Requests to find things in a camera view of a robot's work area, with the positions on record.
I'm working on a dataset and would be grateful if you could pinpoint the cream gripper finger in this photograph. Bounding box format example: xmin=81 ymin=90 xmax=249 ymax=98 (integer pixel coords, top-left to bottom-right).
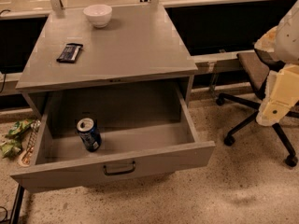
xmin=254 ymin=26 xmax=277 ymax=52
xmin=256 ymin=64 xmax=299 ymax=126

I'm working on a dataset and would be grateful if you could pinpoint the blue pepsi can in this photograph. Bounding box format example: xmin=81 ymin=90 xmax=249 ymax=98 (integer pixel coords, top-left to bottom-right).
xmin=77 ymin=118 xmax=102 ymax=152

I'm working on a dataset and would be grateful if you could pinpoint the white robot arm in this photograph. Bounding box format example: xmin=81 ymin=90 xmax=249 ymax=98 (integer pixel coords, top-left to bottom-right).
xmin=254 ymin=1 xmax=299 ymax=126

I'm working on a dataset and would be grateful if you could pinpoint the grey cabinet counter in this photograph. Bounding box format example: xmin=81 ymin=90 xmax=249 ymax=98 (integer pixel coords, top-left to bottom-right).
xmin=15 ymin=3 xmax=199 ymax=119

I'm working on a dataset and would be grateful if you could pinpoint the grey open top drawer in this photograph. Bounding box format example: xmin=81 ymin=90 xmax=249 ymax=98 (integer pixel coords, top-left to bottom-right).
xmin=11 ymin=80 xmax=215 ymax=193

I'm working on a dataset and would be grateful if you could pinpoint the black office chair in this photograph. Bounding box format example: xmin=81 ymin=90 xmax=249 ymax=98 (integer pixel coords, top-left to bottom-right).
xmin=216 ymin=49 xmax=298 ymax=167

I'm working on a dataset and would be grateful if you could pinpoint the white ceramic bowl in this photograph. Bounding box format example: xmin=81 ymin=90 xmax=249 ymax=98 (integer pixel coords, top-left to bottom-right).
xmin=83 ymin=5 xmax=112 ymax=28

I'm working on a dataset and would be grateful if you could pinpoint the orange patterned snack packet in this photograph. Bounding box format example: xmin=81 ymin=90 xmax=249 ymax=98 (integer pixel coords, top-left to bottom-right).
xmin=18 ymin=119 xmax=41 ymax=167

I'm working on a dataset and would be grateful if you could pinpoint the green chip bag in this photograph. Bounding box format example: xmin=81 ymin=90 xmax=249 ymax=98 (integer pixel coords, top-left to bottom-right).
xmin=0 ymin=119 xmax=34 ymax=158

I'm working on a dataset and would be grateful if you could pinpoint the black table leg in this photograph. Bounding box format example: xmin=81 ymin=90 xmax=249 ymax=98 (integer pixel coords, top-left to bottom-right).
xmin=9 ymin=185 xmax=24 ymax=224

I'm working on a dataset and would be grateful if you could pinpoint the black drawer handle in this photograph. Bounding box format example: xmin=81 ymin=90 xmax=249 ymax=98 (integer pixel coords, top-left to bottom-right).
xmin=103 ymin=161 xmax=136 ymax=176

